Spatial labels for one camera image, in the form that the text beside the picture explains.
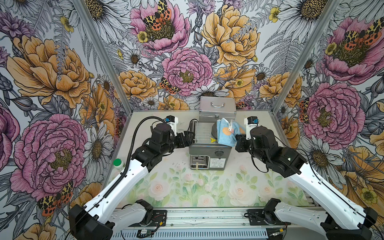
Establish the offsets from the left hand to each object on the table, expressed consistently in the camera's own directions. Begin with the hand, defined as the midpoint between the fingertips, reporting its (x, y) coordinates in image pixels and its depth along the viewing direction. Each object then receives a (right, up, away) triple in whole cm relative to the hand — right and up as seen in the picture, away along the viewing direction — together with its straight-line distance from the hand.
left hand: (188, 139), depth 74 cm
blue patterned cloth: (+18, +4, -5) cm, 19 cm away
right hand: (+22, 0, -4) cm, 22 cm away
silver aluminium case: (+15, +18, +32) cm, 40 cm away
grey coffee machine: (+8, -6, -1) cm, 11 cm away
